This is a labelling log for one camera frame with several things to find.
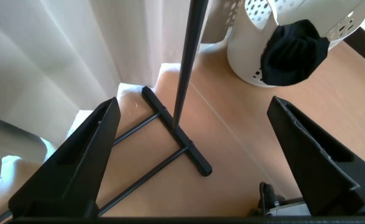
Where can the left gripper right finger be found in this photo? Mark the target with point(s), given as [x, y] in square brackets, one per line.
[325, 174]

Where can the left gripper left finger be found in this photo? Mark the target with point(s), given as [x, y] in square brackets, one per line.
[76, 174]

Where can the beige curtain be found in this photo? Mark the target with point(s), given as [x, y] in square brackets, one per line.
[61, 46]

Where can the white laundry basket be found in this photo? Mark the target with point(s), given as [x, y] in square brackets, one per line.
[244, 46]

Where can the black clothes rack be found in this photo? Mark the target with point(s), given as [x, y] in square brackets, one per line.
[188, 46]

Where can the black garment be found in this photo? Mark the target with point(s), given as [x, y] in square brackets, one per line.
[294, 56]

